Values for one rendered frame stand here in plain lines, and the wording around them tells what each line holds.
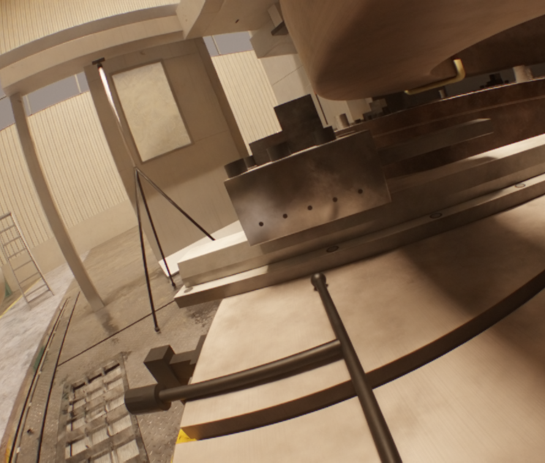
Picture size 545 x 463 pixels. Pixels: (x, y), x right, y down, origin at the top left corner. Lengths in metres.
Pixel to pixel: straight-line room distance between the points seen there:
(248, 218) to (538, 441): 0.84
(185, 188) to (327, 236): 2.21
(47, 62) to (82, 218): 10.60
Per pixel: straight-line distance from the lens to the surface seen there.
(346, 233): 0.96
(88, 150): 13.61
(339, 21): 0.50
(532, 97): 1.93
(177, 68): 3.36
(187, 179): 3.02
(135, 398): 0.72
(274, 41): 3.70
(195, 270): 1.10
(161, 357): 0.86
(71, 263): 3.00
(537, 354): 0.55
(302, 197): 0.84
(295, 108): 0.95
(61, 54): 3.22
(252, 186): 0.85
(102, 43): 3.24
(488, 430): 0.46
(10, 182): 14.11
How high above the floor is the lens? 0.71
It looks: 15 degrees down
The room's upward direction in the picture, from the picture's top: 22 degrees counter-clockwise
